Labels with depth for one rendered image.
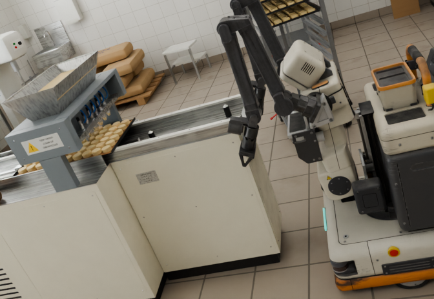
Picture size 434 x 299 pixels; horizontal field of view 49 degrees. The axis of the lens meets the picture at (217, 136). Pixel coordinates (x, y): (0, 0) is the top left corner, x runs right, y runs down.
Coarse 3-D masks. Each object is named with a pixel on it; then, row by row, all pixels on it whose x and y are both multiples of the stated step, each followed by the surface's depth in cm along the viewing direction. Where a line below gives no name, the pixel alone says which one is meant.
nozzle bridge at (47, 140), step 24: (96, 96) 263; (120, 96) 279; (48, 120) 222; (72, 120) 235; (96, 120) 247; (120, 120) 288; (24, 144) 221; (48, 144) 219; (72, 144) 217; (48, 168) 226
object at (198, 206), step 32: (160, 128) 262; (128, 160) 240; (160, 160) 238; (192, 160) 235; (224, 160) 232; (256, 160) 250; (128, 192) 250; (160, 192) 247; (192, 192) 244; (224, 192) 241; (256, 192) 239; (160, 224) 256; (192, 224) 253; (224, 224) 250; (256, 224) 247; (160, 256) 267; (192, 256) 264; (224, 256) 261; (256, 256) 258
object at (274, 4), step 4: (272, 0) 362; (276, 0) 356; (280, 0) 358; (284, 0) 346; (288, 0) 341; (292, 0) 346; (296, 0) 331; (300, 0) 329; (264, 4) 358; (268, 4) 353; (272, 4) 348; (276, 4) 343; (280, 4) 338; (284, 4) 343; (288, 4) 331; (292, 4) 330; (264, 8) 343; (268, 8) 343; (272, 8) 334; (276, 8) 331; (268, 12) 332
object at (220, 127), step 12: (228, 120) 224; (180, 132) 230; (192, 132) 229; (204, 132) 228; (216, 132) 227; (132, 144) 238; (144, 144) 236; (156, 144) 235; (168, 144) 234; (180, 144) 233; (108, 156) 242; (120, 156) 241
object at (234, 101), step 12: (240, 96) 248; (192, 108) 255; (204, 108) 254; (216, 108) 253; (144, 120) 264; (156, 120) 262; (168, 120) 261; (180, 120) 260; (132, 132) 267; (12, 156) 287; (0, 168) 292
